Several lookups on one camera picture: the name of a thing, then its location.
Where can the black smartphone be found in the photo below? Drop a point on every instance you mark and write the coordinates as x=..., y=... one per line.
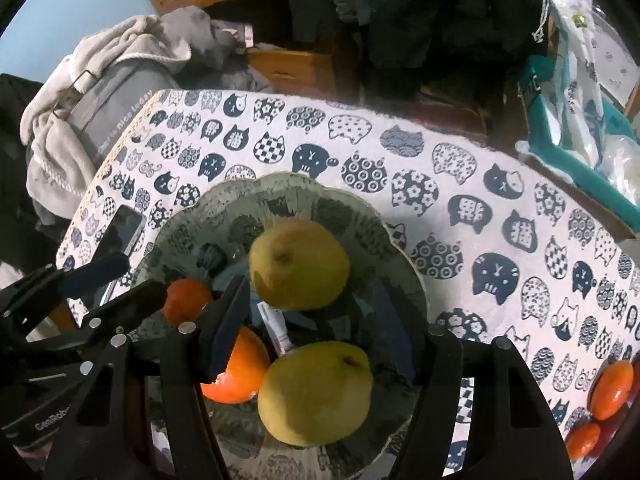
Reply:
x=122, y=232

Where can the grey garment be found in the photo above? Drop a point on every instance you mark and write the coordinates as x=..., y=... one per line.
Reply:
x=200, y=35

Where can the cat print tablecloth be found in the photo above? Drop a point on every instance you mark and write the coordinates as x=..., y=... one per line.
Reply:
x=450, y=210

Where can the wooden drawer box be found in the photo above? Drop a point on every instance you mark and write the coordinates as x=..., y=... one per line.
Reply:
x=295, y=70

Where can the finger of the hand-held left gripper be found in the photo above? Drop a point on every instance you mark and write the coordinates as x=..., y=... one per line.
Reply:
x=100, y=269
x=135, y=302

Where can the black coat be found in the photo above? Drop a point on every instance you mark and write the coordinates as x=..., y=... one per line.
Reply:
x=450, y=20

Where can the yellow pear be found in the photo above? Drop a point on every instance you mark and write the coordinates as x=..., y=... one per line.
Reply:
x=300, y=265
x=312, y=395

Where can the black suitcase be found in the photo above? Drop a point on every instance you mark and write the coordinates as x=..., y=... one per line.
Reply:
x=15, y=160

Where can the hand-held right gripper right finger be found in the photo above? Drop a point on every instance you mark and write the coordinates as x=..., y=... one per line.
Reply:
x=442, y=385

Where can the large orange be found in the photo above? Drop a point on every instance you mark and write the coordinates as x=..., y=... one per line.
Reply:
x=245, y=370

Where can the grey fabric bag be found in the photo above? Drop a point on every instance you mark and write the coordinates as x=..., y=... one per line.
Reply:
x=110, y=105

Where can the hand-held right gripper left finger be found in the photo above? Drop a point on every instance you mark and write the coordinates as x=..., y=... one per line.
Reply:
x=227, y=330

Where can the clear plastic bag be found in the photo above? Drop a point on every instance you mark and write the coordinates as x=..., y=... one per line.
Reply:
x=625, y=160

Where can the glass bowl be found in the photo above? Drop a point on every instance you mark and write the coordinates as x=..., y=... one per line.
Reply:
x=370, y=260

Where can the small orange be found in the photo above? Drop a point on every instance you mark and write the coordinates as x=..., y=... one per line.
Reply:
x=612, y=390
x=187, y=300
x=582, y=440

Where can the teal storage bin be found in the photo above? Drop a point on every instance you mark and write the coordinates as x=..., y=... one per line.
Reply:
x=550, y=130

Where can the dark jacket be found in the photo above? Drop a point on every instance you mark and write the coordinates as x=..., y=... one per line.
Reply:
x=300, y=0

